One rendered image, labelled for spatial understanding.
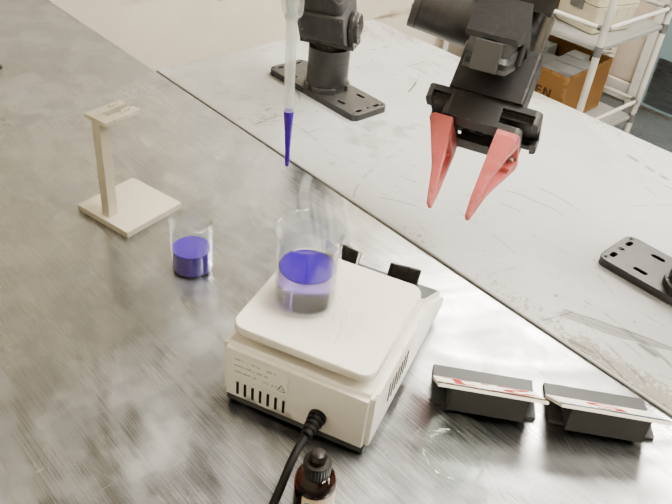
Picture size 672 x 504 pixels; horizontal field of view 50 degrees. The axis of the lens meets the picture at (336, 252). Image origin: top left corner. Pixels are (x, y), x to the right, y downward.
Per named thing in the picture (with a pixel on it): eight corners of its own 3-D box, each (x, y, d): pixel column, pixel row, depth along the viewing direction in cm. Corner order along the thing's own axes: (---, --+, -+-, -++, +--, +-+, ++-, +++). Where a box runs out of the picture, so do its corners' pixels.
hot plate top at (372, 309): (298, 251, 66) (298, 243, 65) (423, 295, 62) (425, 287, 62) (229, 331, 57) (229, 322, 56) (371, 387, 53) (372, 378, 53)
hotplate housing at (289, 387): (322, 272, 76) (328, 208, 71) (440, 314, 73) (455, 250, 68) (206, 418, 60) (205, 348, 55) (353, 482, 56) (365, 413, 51)
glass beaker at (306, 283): (289, 274, 62) (294, 194, 57) (347, 294, 61) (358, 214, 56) (256, 316, 57) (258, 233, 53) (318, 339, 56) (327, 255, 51)
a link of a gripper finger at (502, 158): (490, 214, 60) (528, 113, 61) (409, 188, 62) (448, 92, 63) (491, 237, 66) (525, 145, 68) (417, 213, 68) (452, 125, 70)
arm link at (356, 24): (358, 17, 100) (369, 5, 104) (297, 5, 102) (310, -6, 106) (354, 60, 104) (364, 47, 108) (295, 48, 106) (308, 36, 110)
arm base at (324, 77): (359, 70, 100) (395, 60, 104) (269, 24, 111) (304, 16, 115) (353, 122, 104) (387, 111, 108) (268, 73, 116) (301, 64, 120)
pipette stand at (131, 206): (133, 182, 87) (124, 81, 79) (181, 208, 83) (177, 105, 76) (78, 210, 81) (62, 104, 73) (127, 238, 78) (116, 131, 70)
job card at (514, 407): (432, 366, 67) (440, 333, 64) (531, 383, 66) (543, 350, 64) (430, 417, 62) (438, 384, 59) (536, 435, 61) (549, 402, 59)
